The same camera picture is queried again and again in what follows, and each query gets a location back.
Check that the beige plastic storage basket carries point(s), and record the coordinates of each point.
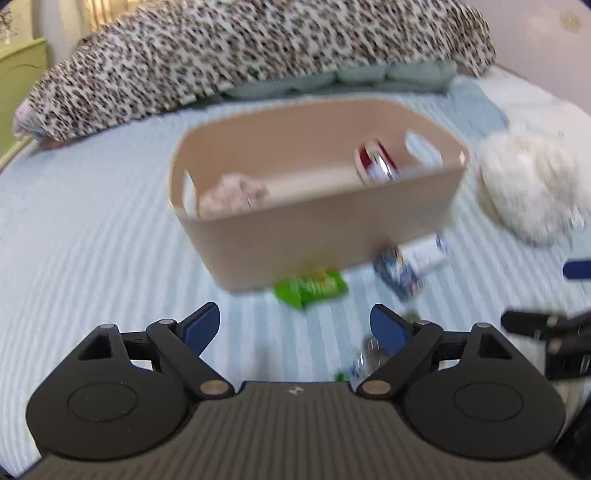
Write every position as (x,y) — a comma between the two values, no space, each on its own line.
(323,235)

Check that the leopard print blanket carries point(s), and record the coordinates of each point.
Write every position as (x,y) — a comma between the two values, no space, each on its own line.
(221,50)

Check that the blue and white packet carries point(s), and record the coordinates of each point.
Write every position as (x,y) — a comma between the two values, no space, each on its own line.
(400,272)

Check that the red and white can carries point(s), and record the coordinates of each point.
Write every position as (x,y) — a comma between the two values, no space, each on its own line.
(376,161)

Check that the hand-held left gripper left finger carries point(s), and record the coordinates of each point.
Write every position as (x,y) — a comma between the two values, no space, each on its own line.
(202,326)

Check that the yellow curtain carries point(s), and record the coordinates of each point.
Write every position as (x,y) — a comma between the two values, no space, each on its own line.
(99,14)

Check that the white tube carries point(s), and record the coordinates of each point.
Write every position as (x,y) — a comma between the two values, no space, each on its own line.
(427,253)

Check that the striped blue bed sheet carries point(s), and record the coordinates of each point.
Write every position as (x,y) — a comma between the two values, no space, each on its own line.
(92,249)

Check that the green snack packet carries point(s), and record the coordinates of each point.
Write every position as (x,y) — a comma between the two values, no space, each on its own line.
(310,287)

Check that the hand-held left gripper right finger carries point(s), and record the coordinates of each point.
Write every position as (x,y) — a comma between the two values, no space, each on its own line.
(387,326)

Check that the light blue cloth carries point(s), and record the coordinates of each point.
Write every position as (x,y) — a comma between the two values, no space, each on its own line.
(478,113)

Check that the clear plastic bottle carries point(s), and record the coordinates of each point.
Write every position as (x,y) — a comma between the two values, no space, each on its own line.
(369,356)

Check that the beige crumpled cloth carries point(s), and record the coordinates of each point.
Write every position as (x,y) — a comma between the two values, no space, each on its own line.
(231,194)

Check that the light blue pillow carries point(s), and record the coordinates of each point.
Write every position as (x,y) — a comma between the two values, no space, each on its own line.
(392,74)

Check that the white fluffy plush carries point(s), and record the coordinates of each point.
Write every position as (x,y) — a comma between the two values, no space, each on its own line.
(526,184)

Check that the green wooden furniture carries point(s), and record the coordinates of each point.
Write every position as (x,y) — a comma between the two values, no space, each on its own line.
(21,92)

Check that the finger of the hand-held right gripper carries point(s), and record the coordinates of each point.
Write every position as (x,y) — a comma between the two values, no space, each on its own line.
(526,321)
(578,270)

